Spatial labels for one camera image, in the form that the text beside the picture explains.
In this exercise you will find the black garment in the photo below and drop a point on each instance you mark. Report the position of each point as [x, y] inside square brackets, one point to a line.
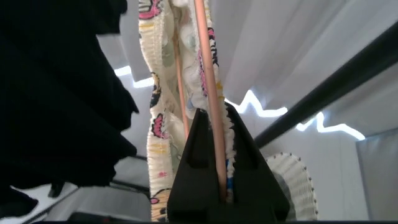
[56, 93]

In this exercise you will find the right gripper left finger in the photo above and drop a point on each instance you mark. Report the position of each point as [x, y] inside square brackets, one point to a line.
[196, 186]

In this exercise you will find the white laundry basket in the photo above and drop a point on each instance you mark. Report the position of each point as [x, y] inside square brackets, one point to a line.
[295, 186]

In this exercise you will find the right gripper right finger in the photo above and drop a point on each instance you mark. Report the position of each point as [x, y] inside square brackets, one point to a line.
[255, 193]

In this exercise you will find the pink clothes hanger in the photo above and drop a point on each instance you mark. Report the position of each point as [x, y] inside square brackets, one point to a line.
[207, 77]

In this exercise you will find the cream printed garment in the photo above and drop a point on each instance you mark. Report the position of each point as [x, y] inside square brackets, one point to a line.
[157, 46]

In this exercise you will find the white curtain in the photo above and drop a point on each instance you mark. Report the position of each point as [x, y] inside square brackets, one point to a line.
[280, 46]

